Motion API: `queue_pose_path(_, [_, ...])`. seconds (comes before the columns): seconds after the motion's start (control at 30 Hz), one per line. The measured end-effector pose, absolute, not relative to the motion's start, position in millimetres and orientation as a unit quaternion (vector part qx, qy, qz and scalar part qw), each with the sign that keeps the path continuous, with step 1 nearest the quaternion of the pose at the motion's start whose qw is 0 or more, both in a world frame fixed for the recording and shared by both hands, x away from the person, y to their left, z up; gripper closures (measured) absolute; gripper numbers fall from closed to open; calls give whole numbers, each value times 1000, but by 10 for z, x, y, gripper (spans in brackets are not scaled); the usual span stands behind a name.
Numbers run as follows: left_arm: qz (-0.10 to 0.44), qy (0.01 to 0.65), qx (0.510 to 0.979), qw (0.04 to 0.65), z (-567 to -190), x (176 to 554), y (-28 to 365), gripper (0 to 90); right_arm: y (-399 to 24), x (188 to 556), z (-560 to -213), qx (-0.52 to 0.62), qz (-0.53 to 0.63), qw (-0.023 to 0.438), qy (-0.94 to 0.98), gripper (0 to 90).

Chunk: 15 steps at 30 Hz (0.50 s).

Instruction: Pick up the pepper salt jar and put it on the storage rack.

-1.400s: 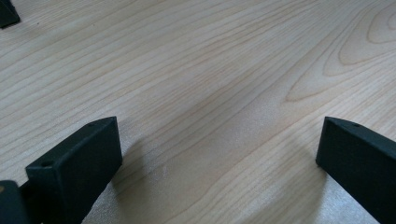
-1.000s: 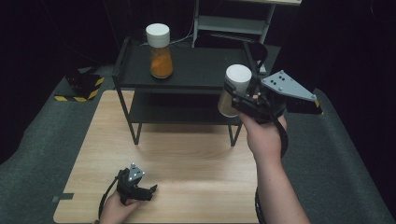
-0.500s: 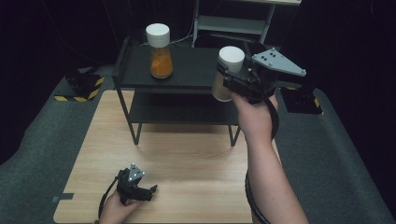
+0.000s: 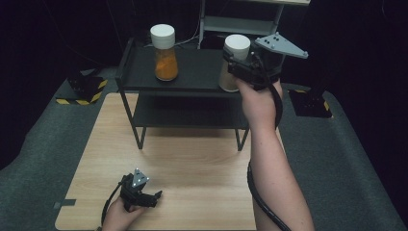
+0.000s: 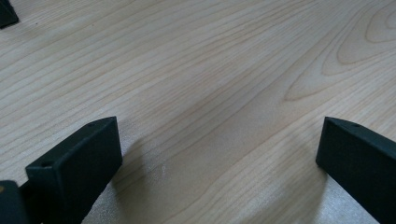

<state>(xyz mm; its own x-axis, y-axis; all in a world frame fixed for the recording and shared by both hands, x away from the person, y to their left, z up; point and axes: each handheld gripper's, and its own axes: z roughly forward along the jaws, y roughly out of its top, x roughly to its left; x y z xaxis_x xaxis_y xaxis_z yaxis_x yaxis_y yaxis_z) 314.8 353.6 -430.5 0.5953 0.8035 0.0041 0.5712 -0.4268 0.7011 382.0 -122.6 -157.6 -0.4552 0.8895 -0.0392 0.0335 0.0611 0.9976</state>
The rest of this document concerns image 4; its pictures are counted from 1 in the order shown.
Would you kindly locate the dark tape strip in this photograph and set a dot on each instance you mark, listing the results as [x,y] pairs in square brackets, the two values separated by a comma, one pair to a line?
[65,203]

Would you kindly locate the person's left hand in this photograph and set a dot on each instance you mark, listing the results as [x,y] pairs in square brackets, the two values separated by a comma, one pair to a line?
[117,218]

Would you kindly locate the jar of beige powder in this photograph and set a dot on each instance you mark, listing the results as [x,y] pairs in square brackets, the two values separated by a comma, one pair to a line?
[237,45]

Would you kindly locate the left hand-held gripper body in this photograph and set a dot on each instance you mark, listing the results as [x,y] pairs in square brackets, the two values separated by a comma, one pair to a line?
[131,192]

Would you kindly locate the black metal shelf rack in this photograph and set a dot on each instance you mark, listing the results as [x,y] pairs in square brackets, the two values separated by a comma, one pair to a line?
[195,70]

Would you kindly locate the grey metal shelving unit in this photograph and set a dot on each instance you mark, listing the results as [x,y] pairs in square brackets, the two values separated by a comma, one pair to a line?
[239,24]

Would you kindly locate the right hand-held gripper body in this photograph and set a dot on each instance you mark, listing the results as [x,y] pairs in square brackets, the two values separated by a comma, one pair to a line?
[269,64]

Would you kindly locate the black yellow striped stand base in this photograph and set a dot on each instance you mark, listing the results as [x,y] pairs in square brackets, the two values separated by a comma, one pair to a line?
[309,104]
[85,88]

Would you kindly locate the person's right hand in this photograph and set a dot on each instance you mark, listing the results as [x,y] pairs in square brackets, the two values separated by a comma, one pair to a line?
[258,106]

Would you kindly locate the jar of orange powder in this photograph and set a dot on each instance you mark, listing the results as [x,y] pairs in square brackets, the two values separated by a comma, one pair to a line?
[166,67]

